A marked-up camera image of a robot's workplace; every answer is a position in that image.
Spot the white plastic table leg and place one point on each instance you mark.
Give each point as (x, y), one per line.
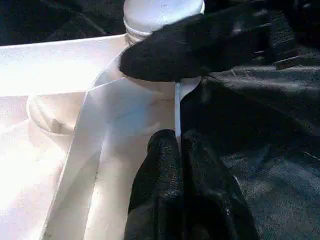
(160, 15)

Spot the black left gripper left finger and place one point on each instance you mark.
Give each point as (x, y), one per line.
(157, 187)

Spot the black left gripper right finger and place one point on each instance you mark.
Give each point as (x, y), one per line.
(212, 195)

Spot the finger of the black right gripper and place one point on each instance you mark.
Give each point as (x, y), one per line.
(175, 55)

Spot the white plastic table top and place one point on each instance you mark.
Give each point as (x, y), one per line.
(37, 125)

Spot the black plastic mat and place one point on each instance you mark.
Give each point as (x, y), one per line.
(262, 125)

